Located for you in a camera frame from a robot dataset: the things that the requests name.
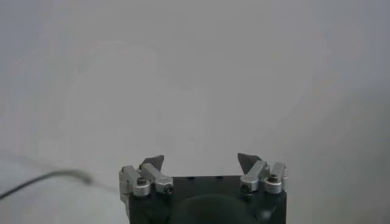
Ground thin black cable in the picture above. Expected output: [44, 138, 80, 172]
[0, 169, 94, 201]

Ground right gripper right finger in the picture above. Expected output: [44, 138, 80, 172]
[237, 152, 288, 195]

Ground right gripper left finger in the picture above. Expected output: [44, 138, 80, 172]
[118, 154, 176, 198]

